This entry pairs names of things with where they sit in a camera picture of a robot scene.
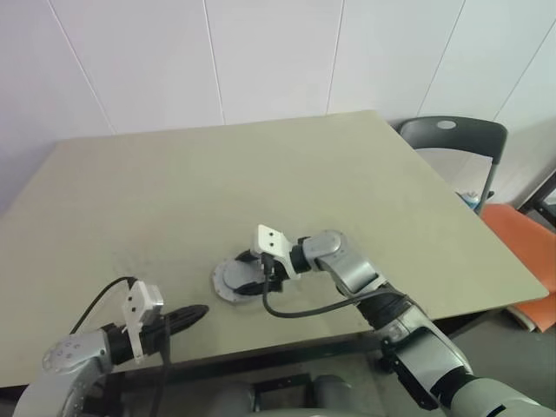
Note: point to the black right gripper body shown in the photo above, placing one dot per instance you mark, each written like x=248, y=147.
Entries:
x=273, y=278

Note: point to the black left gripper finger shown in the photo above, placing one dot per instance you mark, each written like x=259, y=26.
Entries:
x=184, y=326
x=189, y=313

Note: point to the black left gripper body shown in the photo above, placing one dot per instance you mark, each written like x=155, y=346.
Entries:
x=154, y=334

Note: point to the round motor housing with windings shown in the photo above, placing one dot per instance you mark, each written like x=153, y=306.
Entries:
x=216, y=282

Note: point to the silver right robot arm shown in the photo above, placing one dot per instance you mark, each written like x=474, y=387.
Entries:
x=343, y=260

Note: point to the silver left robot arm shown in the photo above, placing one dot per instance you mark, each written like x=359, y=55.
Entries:
x=65, y=356

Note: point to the blue bottle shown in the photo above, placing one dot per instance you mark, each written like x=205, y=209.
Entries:
x=470, y=200

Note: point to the black plastic chair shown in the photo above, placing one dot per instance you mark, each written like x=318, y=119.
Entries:
x=456, y=134

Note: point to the orange seat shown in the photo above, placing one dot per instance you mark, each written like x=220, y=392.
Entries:
x=517, y=243

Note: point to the white flat board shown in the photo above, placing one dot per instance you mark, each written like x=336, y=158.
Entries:
x=521, y=321

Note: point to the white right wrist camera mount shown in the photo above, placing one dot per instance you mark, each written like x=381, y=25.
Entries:
x=269, y=239

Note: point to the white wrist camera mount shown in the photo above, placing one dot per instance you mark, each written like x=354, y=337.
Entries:
x=269, y=239
x=139, y=304

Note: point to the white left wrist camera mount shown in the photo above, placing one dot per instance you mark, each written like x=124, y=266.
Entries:
x=139, y=304

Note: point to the black table frame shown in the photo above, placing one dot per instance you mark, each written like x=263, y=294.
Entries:
x=260, y=360

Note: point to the black bracket on robot body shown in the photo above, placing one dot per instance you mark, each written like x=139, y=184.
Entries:
x=282, y=383

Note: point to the black metal frame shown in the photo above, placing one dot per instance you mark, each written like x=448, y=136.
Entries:
x=540, y=197

